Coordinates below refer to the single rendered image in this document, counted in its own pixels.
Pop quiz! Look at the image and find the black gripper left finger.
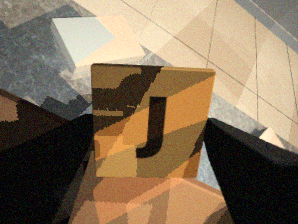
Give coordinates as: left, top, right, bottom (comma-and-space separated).
0, 114, 94, 224

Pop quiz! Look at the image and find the tan square letter tile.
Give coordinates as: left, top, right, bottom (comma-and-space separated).
90, 63, 216, 178

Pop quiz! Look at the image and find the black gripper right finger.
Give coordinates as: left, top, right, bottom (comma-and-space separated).
204, 118, 298, 224

